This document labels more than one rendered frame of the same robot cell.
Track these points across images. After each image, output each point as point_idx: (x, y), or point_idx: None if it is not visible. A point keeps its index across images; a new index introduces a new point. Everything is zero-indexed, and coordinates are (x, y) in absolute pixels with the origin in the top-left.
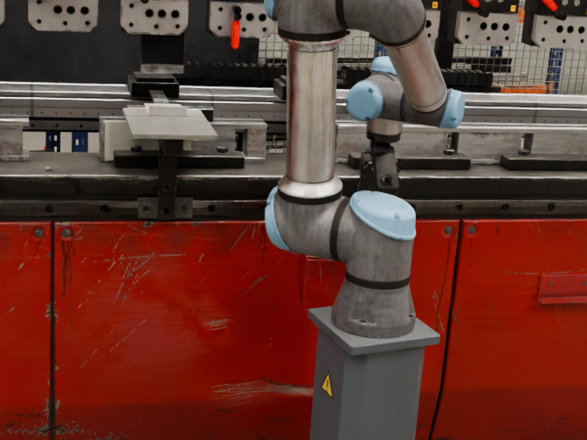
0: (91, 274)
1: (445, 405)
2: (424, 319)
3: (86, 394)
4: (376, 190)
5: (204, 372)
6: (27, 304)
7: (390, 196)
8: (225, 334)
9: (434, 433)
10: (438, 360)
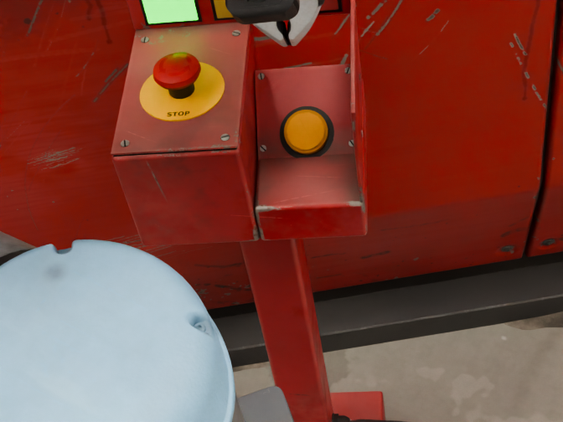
0: None
1: (552, 204)
2: (497, 84)
3: None
4: (231, 14)
5: (67, 229)
6: None
7: (121, 280)
8: (82, 171)
9: (536, 236)
10: (534, 146)
